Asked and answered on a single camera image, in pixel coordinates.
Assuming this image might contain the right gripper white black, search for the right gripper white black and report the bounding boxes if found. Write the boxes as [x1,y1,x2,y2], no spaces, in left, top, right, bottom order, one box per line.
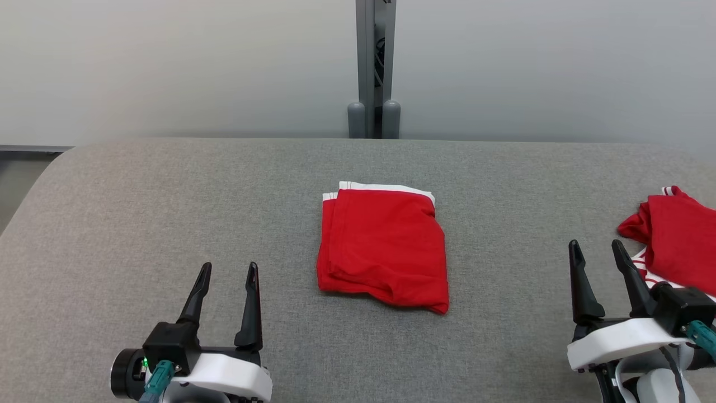
[567,239,694,373]

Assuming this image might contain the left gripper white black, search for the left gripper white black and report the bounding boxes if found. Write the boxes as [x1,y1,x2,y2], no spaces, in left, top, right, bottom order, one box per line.
[110,261,274,403]

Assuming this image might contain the red jersey with white sleeves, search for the red jersey with white sleeves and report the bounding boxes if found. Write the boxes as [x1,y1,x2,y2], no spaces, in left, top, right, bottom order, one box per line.
[617,185,716,297]

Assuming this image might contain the red shorts with white trim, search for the red shorts with white trim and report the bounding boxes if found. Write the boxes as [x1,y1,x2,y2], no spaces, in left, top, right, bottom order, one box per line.
[317,181,450,315]

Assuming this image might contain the left camera cable teal plug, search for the left camera cable teal plug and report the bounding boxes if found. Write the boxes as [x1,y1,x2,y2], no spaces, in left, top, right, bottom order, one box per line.
[137,360,176,403]

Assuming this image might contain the camera cable teal plug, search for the camera cable teal plug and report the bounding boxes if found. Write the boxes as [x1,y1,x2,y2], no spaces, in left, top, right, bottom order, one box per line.
[685,320,716,362]
[137,360,176,403]

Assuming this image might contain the right camera cable teal plug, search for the right camera cable teal plug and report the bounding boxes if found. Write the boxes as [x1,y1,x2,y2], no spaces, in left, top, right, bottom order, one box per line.
[685,320,716,362]

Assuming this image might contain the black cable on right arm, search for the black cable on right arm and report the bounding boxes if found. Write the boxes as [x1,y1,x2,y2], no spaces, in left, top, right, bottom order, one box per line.
[659,347,681,403]

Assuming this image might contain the grey cylindrical post foot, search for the grey cylindrical post foot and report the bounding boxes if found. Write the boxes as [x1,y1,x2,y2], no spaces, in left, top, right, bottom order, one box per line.
[347,101,367,139]
[382,100,401,139]

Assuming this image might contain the black cables inside post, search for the black cables inside post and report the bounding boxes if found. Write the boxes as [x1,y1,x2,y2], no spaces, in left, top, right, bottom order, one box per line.
[374,36,386,87]

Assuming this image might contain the grey metal partition post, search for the grey metal partition post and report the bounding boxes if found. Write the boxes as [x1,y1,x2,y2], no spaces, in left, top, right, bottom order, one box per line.
[356,0,397,139]

